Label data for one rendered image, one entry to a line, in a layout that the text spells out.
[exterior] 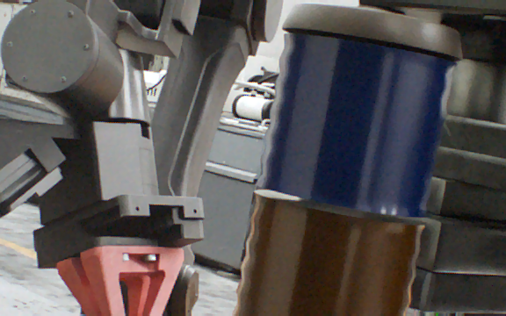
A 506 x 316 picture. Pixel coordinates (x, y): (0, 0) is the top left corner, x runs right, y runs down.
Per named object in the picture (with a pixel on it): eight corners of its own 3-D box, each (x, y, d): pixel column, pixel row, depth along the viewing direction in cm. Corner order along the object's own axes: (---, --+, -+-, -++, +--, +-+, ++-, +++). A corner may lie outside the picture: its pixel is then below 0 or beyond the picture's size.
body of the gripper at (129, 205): (126, 223, 68) (112, 104, 70) (31, 260, 75) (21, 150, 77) (209, 226, 72) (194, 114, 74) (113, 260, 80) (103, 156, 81)
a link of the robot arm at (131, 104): (133, 125, 71) (120, 19, 73) (44, 141, 72) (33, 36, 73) (162, 149, 78) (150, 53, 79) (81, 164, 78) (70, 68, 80)
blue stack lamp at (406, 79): (334, 190, 28) (360, 54, 28) (462, 222, 25) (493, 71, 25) (220, 177, 25) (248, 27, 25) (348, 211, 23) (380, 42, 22)
